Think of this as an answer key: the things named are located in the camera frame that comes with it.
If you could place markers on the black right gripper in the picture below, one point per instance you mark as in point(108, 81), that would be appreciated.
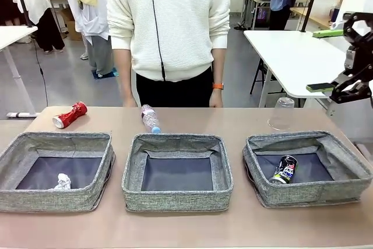
point(361, 56)

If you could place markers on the clear plastic cup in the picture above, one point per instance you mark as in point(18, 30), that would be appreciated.
point(281, 115)

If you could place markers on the crushed dark blue soda can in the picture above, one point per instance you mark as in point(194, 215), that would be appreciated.
point(285, 170)

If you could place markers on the clear bottle with blue cap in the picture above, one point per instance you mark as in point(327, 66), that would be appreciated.
point(149, 117)

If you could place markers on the crushed red soda can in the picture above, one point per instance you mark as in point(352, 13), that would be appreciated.
point(70, 116)

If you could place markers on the white paper ball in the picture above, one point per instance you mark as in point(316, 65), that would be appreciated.
point(62, 182)

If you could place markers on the person's right forearm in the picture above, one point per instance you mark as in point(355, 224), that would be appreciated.
point(123, 71)

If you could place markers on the person's left forearm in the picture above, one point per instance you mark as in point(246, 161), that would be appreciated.
point(218, 65)

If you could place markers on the person's left hand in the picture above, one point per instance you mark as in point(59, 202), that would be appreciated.
point(216, 98)

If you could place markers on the person's right hand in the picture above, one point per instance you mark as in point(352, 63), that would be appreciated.
point(129, 103)

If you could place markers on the wooden background table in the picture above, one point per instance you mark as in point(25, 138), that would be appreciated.
point(311, 17)

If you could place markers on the translucent plastic box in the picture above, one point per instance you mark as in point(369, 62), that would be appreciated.
point(326, 4)

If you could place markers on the large white table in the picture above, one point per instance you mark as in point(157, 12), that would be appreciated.
point(291, 56)

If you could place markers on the orange wrist band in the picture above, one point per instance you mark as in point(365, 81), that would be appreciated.
point(218, 85)

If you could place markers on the grey fabric basket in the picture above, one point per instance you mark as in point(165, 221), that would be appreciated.
point(43, 199)
point(306, 195)
point(175, 201)

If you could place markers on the person in white sweater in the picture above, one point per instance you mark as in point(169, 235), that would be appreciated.
point(175, 27)

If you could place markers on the blue floor mat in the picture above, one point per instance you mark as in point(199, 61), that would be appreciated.
point(112, 73)

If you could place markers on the brown cardboard box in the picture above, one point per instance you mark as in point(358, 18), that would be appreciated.
point(71, 26)

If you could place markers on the bystander in white shirt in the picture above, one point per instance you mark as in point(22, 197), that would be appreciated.
point(35, 4)

